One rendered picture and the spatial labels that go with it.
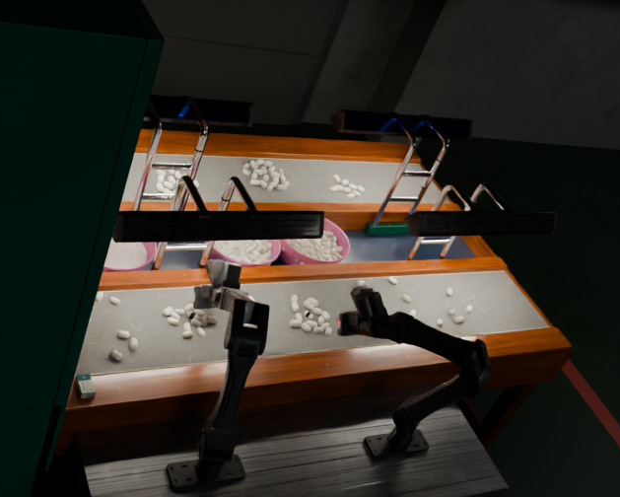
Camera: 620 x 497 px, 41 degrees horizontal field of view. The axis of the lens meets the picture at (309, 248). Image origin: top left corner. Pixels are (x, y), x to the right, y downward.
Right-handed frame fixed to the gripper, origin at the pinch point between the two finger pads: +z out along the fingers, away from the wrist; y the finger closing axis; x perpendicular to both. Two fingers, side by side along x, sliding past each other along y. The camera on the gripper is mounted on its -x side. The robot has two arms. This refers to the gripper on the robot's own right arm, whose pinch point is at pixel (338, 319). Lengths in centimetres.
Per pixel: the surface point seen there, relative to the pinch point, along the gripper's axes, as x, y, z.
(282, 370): 12.9, 19.6, -0.8
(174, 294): -7.2, 40.1, 27.5
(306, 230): -26.7, 12.0, -0.9
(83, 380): 10, 76, 0
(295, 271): -12.4, -2.9, 29.5
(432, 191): -40, -92, 67
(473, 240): -21, -97, 47
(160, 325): 1, 49, 18
